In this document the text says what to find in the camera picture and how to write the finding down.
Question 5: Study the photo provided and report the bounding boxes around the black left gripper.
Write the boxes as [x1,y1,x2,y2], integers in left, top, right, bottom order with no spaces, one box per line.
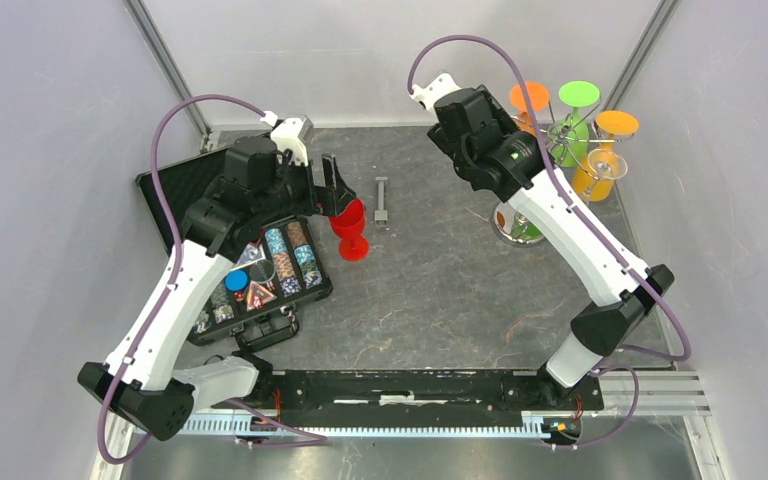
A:
[255,150,356,221]

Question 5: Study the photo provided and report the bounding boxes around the red plastic wine glass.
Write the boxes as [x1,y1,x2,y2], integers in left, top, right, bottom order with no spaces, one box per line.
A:
[328,199,369,262]

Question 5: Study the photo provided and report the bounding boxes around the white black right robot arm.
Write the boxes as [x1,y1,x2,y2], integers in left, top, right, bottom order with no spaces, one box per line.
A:
[411,86,675,408]

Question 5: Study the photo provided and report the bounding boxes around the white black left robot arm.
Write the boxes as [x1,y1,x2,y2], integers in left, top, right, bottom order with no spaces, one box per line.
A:
[78,136,357,441]

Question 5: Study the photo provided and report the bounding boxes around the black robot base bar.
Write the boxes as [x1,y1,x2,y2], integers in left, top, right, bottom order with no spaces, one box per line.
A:
[244,369,605,428]

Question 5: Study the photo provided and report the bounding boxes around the orange plastic wine glass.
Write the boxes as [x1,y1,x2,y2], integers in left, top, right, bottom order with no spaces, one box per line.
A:
[508,80,551,137]

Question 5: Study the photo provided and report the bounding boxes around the green plastic wine glass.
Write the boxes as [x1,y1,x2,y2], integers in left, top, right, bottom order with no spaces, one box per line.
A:
[548,80,601,168]

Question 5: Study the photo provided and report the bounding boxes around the yellow plastic wine glass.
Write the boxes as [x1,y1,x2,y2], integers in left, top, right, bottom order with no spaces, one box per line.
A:
[571,110,639,203]

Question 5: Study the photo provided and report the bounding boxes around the grey toy column piece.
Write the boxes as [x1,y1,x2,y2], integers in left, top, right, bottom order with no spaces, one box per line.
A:
[374,177,389,227]

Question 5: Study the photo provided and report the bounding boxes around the blue poker chip row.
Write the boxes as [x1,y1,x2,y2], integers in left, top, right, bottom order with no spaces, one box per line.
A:
[294,244,323,288]

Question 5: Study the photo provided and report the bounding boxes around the black poker chip case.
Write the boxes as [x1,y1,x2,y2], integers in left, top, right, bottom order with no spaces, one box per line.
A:
[135,134,333,351]

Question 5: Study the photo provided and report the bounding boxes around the orange poker chip row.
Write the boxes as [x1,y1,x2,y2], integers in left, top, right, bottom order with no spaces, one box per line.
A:
[265,221,311,297]

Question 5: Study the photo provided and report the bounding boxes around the playing card deck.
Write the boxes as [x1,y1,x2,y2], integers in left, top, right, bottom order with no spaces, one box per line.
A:
[234,243,266,269]

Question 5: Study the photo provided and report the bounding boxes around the clear round dealer button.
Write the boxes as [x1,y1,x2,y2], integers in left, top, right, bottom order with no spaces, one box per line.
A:
[248,259,276,283]

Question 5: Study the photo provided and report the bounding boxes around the triangular red dice holder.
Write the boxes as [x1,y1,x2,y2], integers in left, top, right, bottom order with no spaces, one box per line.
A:
[245,282,277,311]

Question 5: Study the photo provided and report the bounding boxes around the blue round chip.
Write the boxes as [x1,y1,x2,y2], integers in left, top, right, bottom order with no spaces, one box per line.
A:
[223,270,250,292]

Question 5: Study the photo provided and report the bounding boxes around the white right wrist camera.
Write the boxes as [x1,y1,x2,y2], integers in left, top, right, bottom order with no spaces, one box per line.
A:
[409,71,462,112]

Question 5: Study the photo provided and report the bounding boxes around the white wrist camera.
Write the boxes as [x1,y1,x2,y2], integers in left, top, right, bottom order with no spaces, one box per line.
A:
[269,116,314,167]
[409,71,462,112]

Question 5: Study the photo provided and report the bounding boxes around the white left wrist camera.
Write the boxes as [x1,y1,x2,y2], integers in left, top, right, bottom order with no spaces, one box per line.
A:
[269,116,314,167]

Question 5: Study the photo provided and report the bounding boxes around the chrome wire glass rack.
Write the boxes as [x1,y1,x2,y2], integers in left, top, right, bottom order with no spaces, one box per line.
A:
[493,110,640,247]

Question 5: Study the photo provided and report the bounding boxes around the aluminium frame rail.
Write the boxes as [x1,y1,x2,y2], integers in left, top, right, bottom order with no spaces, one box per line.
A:
[123,0,213,152]

